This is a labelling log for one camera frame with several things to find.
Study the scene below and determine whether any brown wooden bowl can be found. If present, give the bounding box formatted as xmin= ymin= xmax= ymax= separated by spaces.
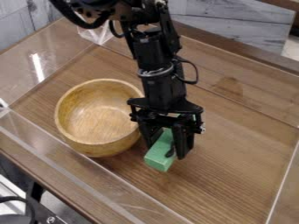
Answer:
xmin=53 ymin=78 xmax=143 ymax=158

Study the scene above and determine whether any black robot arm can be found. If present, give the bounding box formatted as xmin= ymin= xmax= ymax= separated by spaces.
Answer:
xmin=49 ymin=0 xmax=203 ymax=159

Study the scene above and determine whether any clear acrylic corner bracket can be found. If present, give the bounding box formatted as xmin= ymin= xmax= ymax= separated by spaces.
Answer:
xmin=77 ymin=22 xmax=113 ymax=46

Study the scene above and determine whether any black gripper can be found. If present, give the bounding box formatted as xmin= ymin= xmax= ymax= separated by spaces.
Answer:
xmin=127 ymin=64 xmax=204 ymax=160

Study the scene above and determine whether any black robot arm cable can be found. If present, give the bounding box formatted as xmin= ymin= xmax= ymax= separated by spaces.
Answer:
xmin=173 ymin=55 xmax=200 ymax=86

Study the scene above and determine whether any black cable under table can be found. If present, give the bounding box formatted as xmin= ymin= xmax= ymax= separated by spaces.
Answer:
xmin=0 ymin=196 xmax=37 ymax=224

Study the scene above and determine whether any green rectangular block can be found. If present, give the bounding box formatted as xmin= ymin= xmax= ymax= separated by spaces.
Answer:
xmin=144 ymin=113 xmax=183 ymax=173

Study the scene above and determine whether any clear acrylic tray wall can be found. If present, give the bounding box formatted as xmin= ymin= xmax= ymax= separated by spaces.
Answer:
xmin=0 ymin=105 xmax=192 ymax=224

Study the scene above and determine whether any black table leg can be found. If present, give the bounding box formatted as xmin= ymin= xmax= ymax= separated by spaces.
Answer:
xmin=27 ymin=182 xmax=45 ymax=202

